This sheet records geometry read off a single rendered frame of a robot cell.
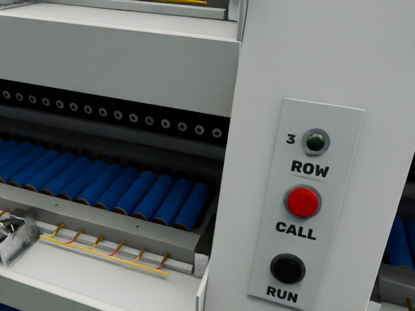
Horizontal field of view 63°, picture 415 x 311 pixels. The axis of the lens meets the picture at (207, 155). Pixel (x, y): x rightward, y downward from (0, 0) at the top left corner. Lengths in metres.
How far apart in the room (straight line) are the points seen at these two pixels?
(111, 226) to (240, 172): 0.15
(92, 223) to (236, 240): 0.15
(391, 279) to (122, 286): 0.21
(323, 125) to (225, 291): 0.12
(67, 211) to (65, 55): 0.15
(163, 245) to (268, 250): 0.11
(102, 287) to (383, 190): 0.21
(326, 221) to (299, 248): 0.02
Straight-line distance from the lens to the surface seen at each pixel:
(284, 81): 0.18
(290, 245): 0.21
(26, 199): 0.36
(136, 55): 0.21
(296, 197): 0.19
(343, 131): 0.18
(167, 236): 0.29
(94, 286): 0.30
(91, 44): 0.23
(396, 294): 0.31
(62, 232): 0.34
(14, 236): 0.33
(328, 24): 0.18
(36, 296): 0.32
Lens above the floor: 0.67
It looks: 16 degrees down
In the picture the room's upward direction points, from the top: 7 degrees clockwise
